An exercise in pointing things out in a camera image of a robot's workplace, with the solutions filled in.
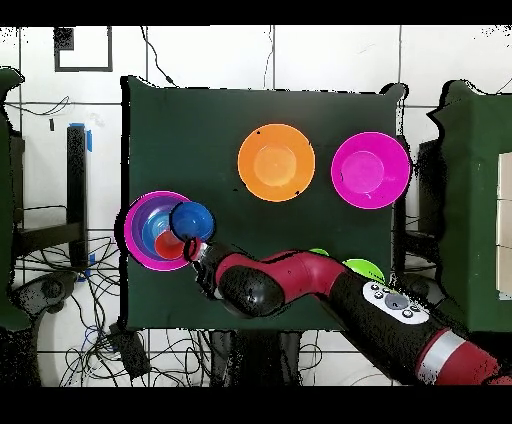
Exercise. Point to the orange-red plastic cup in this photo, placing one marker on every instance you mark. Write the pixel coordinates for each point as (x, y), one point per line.
(168, 248)

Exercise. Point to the dark blue bowl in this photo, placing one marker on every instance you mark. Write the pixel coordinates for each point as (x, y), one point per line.
(194, 220)

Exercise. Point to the translucent blue bowl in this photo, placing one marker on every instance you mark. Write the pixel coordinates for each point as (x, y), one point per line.
(154, 226)

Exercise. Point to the purple plastic bowl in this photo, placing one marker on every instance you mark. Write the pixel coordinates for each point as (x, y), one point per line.
(138, 228)

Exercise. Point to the pink plastic bowl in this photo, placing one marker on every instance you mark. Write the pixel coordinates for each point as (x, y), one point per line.
(128, 236)
(368, 168)

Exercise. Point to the orange plastic bowl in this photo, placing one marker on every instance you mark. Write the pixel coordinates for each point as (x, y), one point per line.
(276, 164)

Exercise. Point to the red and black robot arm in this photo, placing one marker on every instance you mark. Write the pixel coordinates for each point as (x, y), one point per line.
(304, 276)

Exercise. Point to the dark green tablecloth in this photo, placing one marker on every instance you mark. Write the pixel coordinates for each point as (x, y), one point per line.
(192, 132)

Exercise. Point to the black power adapter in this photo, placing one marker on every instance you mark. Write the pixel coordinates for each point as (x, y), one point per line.
(130, 352)

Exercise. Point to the green plastic cup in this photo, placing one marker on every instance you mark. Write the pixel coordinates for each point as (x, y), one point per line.
(319, 252)

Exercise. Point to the black stand with blue tape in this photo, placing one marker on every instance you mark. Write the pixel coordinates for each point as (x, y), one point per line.
(76, 180)

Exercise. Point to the green plastic bowl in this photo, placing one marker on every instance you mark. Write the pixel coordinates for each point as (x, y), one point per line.
(366, 268)

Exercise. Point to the green covered side table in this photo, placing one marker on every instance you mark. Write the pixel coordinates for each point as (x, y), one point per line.
(472, 200)
(6, 200)

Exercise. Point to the beige box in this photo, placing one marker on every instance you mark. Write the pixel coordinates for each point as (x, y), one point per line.
(506, 180)

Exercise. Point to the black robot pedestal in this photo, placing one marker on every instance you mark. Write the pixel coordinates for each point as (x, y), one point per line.
(256, 360)

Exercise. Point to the black pedestal foot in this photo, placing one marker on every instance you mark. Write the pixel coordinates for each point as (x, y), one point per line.
(52, 288)
(420, 286)

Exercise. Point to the black square floor frame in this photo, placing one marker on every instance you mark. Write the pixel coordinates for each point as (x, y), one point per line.
(64, 40)

